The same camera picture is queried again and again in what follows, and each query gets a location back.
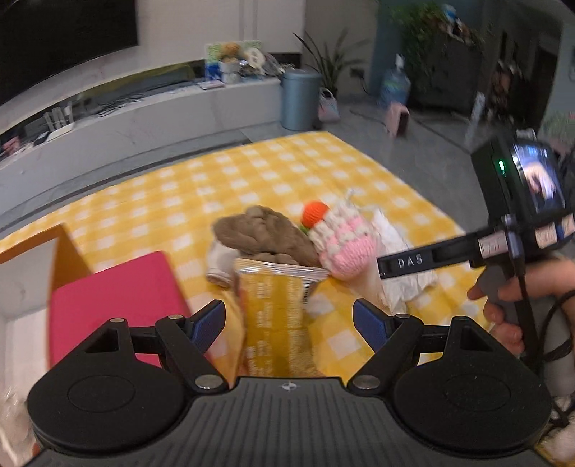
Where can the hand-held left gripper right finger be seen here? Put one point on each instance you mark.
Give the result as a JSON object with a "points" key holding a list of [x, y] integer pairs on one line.
{"points": [[369, 324]]}

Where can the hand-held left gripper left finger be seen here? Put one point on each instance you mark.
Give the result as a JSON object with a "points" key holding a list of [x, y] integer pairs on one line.
{"points": [[210, 324]]}

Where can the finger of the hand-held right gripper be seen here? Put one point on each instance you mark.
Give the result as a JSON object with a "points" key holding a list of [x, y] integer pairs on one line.
{"points": [[426, 261]]}

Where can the white cloth mitt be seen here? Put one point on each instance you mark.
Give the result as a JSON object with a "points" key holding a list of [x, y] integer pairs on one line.
{"points": [[220, 265]]}

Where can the yellow snack packet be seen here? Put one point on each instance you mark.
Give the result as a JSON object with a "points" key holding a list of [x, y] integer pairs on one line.
{"points": [[274, 314]]}

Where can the pink white crochet cupcake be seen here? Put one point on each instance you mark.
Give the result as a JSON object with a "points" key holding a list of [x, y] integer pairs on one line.
{"points": [[346, 244]]}

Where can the pink box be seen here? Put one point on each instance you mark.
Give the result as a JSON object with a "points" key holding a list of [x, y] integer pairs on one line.
{"points": [[117, 292]]}

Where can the orange crochet ball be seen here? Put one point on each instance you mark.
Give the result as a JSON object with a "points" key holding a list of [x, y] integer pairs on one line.
{"points": [[314, 214]]}

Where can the person's right forearm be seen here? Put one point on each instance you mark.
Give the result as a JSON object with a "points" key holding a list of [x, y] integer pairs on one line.
{"points": [[552, 278]]}

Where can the person's right hand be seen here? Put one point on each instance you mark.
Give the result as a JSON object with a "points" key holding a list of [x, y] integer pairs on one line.
{"points": [[498, 310]]}

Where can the white crumpled cloth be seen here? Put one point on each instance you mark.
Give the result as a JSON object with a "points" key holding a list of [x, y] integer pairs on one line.
{"points": [[400, 251]]}

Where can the brown fluffy plush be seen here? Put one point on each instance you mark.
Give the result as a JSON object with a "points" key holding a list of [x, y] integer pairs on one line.
{"points": [[260, 235]]}

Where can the yellow checkered blanket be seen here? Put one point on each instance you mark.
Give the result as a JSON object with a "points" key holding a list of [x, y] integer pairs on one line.
{"points": [[188, 188]]}

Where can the dark cabinet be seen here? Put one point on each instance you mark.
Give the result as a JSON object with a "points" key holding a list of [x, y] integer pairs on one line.
{"points": [[444, 76]]}

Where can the pink stool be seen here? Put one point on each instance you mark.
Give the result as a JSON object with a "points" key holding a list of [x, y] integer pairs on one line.
{"points": [[397, 117]]}

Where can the orange cardboard box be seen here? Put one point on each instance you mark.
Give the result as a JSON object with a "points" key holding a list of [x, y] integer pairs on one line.
{"points": [[67, 251]]}

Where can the blue water bottle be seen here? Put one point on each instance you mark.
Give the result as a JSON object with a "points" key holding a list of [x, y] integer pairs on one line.
{"points": [[395, 87]]}

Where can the small pink bag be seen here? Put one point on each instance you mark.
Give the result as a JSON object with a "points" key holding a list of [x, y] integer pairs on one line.
{"points": [[329, 107]]}

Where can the tall leafy plant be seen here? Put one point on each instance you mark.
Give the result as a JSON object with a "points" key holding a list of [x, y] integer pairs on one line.
{"points": [[417, 31]]}

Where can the grey blue trash bin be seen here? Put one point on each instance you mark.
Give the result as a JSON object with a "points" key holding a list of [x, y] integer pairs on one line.
{"points": [[300, 101]]}

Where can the green potted plant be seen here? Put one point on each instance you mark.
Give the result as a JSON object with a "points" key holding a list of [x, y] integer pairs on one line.
{"points": [[330, 67]]}

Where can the black television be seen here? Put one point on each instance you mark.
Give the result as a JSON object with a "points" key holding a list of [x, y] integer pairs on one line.
{"points": [[58, 36]]}

